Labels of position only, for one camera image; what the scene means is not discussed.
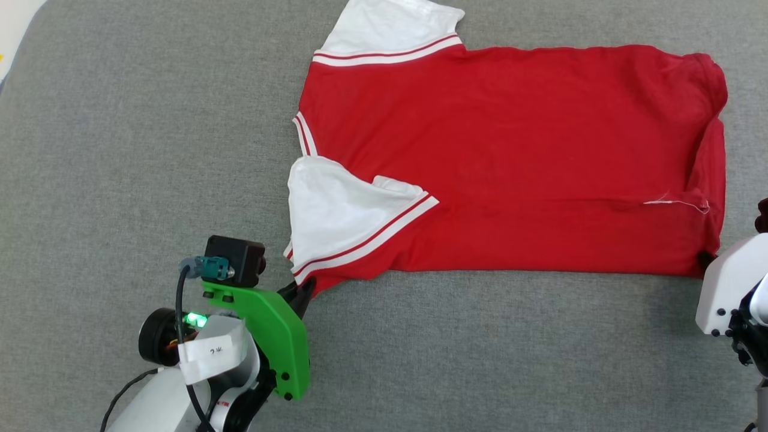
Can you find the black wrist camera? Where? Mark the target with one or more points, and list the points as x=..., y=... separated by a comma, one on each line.
x=237, y=258
x=762, y=216

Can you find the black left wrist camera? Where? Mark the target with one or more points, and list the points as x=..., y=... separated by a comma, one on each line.
x=237, y=258

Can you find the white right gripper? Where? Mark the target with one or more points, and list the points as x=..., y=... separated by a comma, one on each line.
x=726, y=282

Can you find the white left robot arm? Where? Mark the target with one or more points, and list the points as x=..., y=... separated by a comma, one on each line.
x=156, y=402

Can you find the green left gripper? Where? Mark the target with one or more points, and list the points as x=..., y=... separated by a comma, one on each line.
x=282, y=342

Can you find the red and white shirt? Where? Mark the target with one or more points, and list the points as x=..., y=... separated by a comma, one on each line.
x=510, y=162

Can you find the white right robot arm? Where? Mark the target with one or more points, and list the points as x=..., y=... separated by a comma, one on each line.
x=761, y=300

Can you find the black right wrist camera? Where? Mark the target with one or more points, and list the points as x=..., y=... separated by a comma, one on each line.
x=762, y=216

